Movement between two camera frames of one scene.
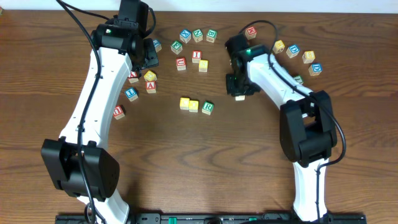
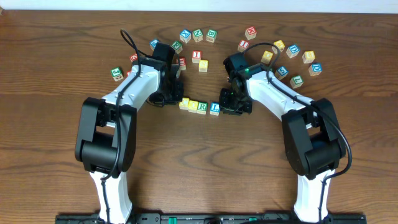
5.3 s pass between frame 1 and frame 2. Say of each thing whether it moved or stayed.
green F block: stayed
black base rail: stayed
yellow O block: stayed
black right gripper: moved
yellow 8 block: stayed
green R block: moved
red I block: stayed
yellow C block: stayed
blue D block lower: stayed
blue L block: moved
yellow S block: stayed
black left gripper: moved
